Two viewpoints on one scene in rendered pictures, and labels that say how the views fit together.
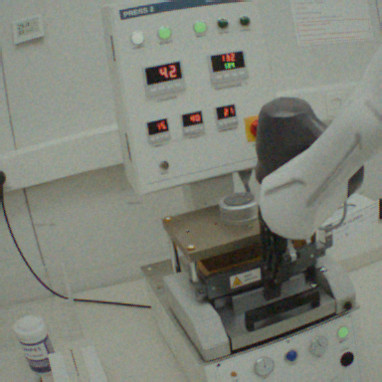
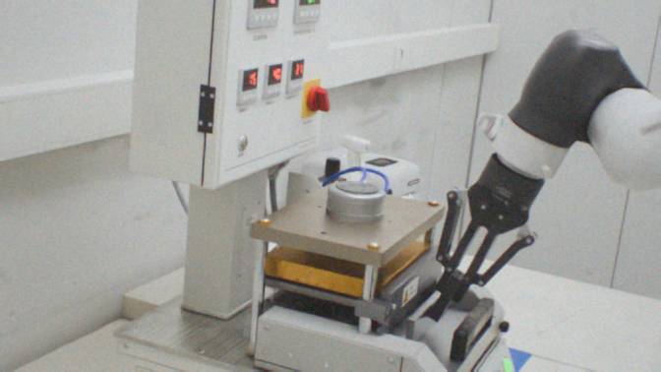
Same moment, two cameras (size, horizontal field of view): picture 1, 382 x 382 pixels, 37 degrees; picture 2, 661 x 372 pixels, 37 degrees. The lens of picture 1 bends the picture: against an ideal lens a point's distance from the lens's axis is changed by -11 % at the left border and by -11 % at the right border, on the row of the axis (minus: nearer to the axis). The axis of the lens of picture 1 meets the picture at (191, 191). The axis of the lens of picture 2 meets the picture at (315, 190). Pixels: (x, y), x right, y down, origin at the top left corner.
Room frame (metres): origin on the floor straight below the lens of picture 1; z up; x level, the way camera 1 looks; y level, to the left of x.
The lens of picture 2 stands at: (0.37, 0.98, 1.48)
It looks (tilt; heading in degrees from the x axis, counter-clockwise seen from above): 15 degrees down; 307
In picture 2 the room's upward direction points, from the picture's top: 6 degrees clockwise
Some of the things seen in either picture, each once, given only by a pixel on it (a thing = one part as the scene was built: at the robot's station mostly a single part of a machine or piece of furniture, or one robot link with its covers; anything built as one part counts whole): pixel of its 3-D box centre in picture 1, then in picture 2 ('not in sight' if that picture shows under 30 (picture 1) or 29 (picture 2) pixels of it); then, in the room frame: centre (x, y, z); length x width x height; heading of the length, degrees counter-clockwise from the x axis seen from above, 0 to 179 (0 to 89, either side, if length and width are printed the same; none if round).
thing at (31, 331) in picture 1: (36, 345); not in sight; (1.14, 0.43, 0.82); 0.09 x 0.09 x 0.15
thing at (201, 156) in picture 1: (201, 127); (247, 93); (1.27, -0.04, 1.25); 0.33 x 0.16 x 0.64; 105
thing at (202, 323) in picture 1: (194, 314); (352, 359); (1.00, 0.03, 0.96); 0.25 x 0.05 x 0.07; 15
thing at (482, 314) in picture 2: (284, 308); (473, 327); (0.92, -0.13, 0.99); 0.15 x 0.02 x 0.04; 105
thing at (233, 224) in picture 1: (246, 220); (336, 223); (1.14, -0.10, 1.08); 0.31 x 0.24 x 0.13; 105
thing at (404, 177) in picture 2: not in sight; (361, 192); (1.66, -0.92, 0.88); 0.25 x 0.20 x 0.17; 6
